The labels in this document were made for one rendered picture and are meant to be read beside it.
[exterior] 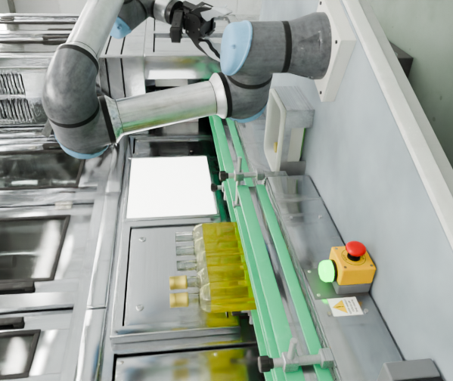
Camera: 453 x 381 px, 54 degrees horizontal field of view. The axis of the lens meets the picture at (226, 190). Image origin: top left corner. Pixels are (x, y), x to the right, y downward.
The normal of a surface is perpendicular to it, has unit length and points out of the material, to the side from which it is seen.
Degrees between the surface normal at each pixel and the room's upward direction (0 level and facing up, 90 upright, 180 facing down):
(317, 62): 73
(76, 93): 115
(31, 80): 90
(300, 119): 90
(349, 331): 90
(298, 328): 90
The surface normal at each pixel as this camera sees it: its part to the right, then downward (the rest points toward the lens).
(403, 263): -0.99, 0.04
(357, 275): 0.12, 0.57
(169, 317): 0.04, -0.82
